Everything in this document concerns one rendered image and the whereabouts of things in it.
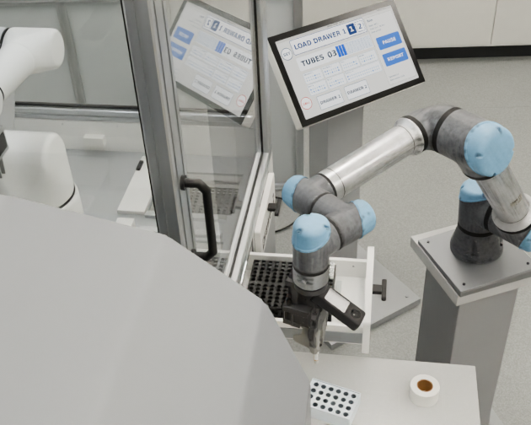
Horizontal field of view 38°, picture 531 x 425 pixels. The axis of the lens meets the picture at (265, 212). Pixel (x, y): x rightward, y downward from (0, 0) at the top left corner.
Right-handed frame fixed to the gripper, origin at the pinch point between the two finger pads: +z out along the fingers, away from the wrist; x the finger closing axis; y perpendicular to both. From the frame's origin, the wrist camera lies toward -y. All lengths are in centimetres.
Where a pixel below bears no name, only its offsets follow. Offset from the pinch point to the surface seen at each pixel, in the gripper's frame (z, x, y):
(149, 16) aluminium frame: -87, 25, 17
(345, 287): 13.7, -34.5, 5.1
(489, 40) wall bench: 80, -340, 17
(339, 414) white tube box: 18.1, 2.1, -6.1
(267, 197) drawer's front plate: 5, -53, 36
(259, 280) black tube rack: 8.1, -23.1, 25.4
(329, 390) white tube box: 19.1, -4.7, -1.3
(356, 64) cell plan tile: -10, -115, 30
